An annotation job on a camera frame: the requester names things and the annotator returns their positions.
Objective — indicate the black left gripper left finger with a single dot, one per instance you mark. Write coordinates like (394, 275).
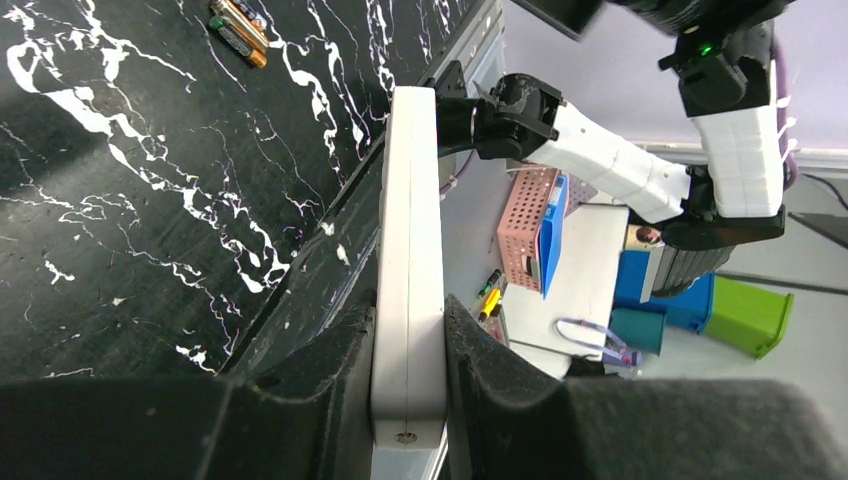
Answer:
(305, 418)

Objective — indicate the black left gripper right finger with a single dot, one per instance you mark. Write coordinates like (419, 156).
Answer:
(509, 420)

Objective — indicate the white remote control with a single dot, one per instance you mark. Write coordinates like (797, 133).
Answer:
(408, 392)

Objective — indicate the AA battery black copper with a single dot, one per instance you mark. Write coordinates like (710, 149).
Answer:
(231, 35)

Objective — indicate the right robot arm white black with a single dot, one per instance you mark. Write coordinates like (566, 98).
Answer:
(697, 150)

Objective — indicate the white side table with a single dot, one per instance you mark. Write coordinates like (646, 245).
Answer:
(582, 288)

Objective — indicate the blue folder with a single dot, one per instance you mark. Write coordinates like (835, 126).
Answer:
(550, 232)

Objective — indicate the blue bin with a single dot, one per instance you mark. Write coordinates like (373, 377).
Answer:
(688, 309)

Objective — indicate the pink perforated basket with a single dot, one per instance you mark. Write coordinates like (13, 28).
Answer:
(518, 228)

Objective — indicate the green bin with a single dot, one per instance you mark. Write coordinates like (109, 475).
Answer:
(748, 318)

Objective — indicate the aluminium frame rail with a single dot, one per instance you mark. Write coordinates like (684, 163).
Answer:
(478, 44)

